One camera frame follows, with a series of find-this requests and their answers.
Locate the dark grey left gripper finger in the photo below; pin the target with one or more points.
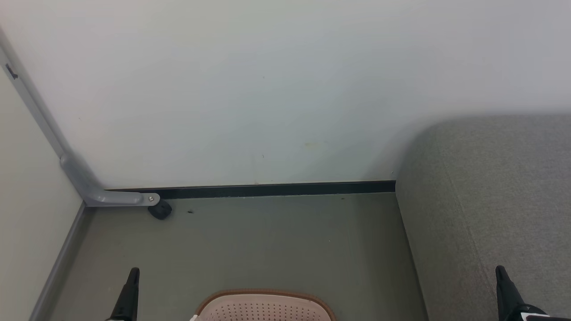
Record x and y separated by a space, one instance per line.
128 298

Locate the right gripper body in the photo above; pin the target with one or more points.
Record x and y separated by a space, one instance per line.
544 317

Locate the grey fabric sofa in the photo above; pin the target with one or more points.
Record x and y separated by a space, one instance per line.
490 214

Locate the black rubber foot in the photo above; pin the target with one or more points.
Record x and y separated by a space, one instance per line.
159 210

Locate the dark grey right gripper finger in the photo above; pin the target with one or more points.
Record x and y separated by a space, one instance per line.
507 296

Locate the grey skirting strip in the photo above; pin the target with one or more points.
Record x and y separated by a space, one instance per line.
58 267

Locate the grey metal partition bracket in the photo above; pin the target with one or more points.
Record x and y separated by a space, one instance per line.
111 197

